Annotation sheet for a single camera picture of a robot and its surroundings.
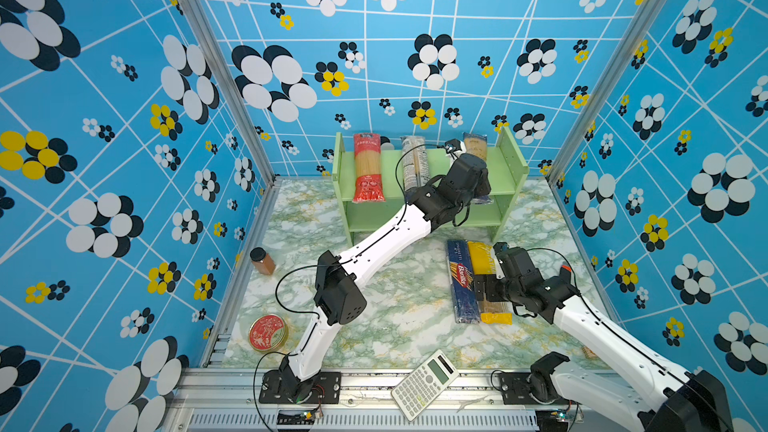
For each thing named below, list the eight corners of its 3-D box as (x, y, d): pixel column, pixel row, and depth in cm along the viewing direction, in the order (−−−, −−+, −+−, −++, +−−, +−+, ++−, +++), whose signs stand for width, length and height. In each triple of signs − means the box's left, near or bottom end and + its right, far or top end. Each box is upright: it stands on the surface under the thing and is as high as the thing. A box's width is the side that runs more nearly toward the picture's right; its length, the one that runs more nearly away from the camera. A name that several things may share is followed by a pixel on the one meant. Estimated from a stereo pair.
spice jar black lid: (260, 276, 96) (247, 260, 87) (264, 263, 99) (252, 246, 90) (273, 276, 96) (261, 260, 87) (277, 263, 99) (266, 246, 90)
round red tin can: (248, 352, 81) (243, 349, 78) (258, 318, 87) (253, 313, 84) (284, 352, 81) (280, 348, 78) (292, 318, 87) (288, 313, 84)
